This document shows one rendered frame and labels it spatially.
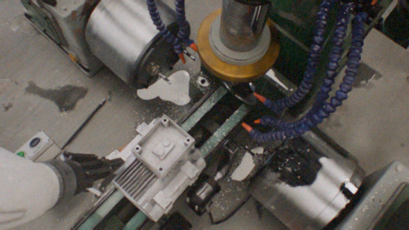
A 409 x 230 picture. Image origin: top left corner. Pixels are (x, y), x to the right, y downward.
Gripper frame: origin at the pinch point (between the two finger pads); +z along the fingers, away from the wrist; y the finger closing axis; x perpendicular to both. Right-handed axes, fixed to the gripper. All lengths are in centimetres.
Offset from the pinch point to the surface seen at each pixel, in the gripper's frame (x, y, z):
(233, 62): -37.9, -9.1, -4.7
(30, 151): 12.1, 19.1, -1.9
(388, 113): -52, -46, 67
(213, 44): -38.4, -3.6, -5.4
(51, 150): 9.2, 15.8, 0.8
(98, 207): 18.3, -0.2, 12.3
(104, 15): -24.7, 30.4, 10.2
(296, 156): -28.8, -31.4, 11.2
